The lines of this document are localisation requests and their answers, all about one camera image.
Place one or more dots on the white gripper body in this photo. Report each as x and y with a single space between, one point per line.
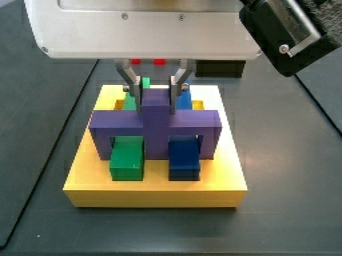
140 29

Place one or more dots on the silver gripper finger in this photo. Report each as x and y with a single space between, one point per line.
177 84
131 79

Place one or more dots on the purple three-pronged block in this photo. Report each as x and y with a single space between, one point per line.
156 125

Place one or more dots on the black angled fixture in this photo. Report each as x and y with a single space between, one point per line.
219 68

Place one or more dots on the yellow slotted board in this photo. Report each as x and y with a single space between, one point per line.
220 188

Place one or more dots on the red three-pronged block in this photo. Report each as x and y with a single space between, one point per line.
156 62

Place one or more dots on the green bar block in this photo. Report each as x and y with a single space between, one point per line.
127 158

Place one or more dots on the blue bar block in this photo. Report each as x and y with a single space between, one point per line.
183 147

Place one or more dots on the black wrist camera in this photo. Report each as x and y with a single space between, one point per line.
296 31

